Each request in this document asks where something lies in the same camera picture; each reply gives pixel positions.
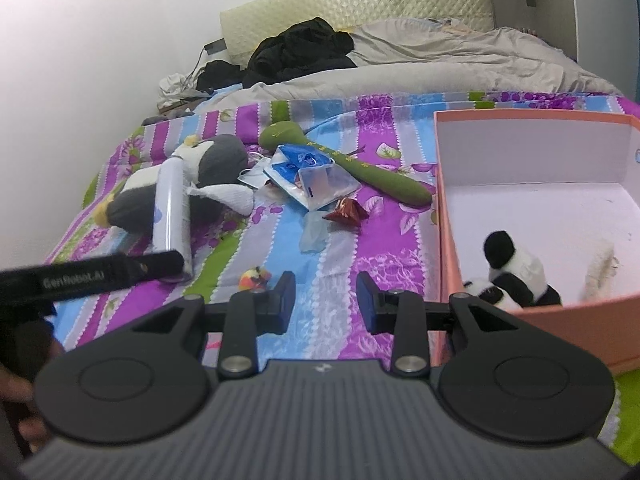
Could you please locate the pink cardboard box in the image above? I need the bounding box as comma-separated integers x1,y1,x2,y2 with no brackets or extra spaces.
432,109,640,372

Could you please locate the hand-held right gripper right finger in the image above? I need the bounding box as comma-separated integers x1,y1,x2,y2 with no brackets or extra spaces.
356,272,521,377

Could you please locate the white fluffy plush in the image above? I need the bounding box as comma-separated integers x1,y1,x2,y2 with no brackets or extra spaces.
581,241,619,304

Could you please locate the long green plush toy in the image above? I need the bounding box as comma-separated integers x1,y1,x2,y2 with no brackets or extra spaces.
258,121,433,207

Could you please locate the blue plastic packet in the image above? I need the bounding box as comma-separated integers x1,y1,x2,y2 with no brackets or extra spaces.
263,143,362,211

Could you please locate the white spray can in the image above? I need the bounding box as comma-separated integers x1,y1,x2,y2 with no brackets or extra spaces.
151,157,194,282

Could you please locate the panda plush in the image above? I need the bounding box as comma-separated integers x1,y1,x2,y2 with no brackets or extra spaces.
462,230,564,312

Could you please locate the small orange ball toy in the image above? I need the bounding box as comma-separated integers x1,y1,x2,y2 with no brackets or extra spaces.
238,266,274,292

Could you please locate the grey blanket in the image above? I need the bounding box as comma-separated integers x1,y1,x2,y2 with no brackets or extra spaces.
210,22,624,112

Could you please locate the cream quilted headboard cushion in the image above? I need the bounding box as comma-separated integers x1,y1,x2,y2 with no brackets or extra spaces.
219,0,497,69

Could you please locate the clear plastic bag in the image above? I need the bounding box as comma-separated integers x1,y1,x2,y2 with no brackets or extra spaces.
299,211,332,254

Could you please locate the red foil packet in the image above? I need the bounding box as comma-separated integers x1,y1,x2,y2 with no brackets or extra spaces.
322,197,371,228

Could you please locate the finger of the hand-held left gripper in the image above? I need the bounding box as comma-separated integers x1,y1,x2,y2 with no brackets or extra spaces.
131,250,186,281

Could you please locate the crumpled white cloth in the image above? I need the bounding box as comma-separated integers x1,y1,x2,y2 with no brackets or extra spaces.
157,72,212,112

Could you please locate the black cloth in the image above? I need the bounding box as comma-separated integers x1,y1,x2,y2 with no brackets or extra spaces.
195,60,246,94

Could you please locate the white wardrobe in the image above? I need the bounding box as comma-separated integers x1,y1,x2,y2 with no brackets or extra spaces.
486,0,640,106

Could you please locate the black jacket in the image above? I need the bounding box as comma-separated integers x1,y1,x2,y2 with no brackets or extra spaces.
242,16,359,89

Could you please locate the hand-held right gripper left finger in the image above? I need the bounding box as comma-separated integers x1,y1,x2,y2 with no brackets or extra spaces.
131,271,297,380

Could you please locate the person's left hand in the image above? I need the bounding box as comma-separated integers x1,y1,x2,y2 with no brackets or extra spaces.
0,362,49,452

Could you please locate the striped floral bed sheet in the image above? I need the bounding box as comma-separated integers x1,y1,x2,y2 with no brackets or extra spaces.
42,91,640,461

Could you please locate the grey white penguin plush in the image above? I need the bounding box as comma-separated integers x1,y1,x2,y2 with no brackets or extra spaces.
95,133,256,233

